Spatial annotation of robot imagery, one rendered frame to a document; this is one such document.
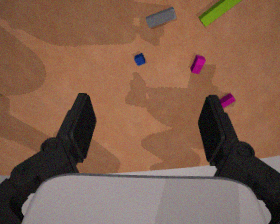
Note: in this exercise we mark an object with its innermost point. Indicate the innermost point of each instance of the grey rod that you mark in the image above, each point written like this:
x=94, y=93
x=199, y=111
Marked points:
x=161, y=17

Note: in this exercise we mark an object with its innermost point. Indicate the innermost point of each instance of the magenta rectangular block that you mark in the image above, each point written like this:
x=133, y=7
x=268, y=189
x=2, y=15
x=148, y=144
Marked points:
x=226, y=100
x=197, y=64

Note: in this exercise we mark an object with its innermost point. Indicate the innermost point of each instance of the lime green rod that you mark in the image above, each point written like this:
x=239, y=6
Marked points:
x=217, y=10

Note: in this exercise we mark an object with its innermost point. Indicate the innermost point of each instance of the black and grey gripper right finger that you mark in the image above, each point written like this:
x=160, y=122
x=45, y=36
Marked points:
x=235, y=158

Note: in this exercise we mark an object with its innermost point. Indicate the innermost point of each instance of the small blue block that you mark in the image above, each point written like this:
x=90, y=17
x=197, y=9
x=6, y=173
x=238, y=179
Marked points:
x=139, y=59

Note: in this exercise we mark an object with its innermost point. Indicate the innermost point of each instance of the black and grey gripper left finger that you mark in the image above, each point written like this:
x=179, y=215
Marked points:
x=57, y=155

